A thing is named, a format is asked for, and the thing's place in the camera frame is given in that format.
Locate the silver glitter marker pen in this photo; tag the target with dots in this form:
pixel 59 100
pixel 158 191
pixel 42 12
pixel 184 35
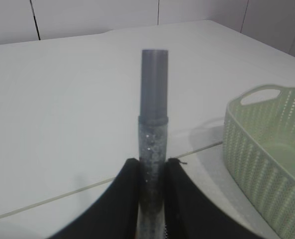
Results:
pixel 152 139

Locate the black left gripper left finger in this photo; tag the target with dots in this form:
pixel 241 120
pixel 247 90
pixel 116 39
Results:
pixel 114 214

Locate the light green woven basket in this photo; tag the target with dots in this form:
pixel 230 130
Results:
pixel 259 152

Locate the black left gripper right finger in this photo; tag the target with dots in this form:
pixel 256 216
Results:
pixel 190 214

